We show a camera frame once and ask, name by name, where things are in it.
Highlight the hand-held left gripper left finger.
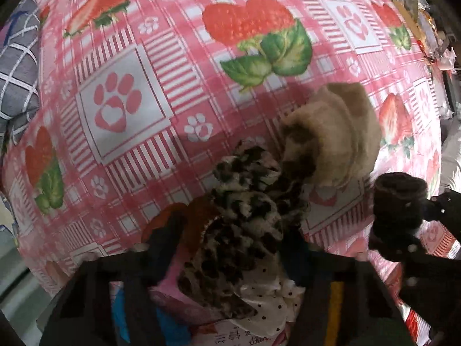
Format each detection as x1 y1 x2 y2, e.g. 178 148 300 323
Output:
39 209 188 346

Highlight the white and orange printed packet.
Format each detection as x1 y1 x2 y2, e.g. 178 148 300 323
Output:
194 319 289 346

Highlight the white cloth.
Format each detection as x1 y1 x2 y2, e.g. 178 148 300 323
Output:
439 130 461 188

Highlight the beige fluffy scrunchie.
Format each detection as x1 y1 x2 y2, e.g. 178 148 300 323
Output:
279 82 382 190

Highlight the heap of snack packets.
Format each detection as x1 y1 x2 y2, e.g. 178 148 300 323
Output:
375 0 461 76

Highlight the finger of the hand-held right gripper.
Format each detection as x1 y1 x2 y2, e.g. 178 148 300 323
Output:
367 229 461 336
421 187 461 224

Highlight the dark knitted band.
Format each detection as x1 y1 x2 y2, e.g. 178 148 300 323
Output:
373 172 430 231

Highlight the white polka dot scrunchie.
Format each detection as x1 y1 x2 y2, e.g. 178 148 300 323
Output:
230 256 307 336

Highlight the blue cloth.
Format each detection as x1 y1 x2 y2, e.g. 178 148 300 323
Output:
111 288 191 346

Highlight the pink strawberry print tablecloth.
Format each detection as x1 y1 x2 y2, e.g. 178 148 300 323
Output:
0 0 454 346

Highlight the pink towel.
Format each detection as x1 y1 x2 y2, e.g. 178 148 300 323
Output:
148 238 226 327

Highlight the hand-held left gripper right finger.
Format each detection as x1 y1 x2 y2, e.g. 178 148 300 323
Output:
281 230 415 346

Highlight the grey checked cloth with star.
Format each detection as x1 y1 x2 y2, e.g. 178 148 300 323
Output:
0 0 41 152

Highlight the leopard print scrunchie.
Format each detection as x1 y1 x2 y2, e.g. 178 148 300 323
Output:
178 140 311 319

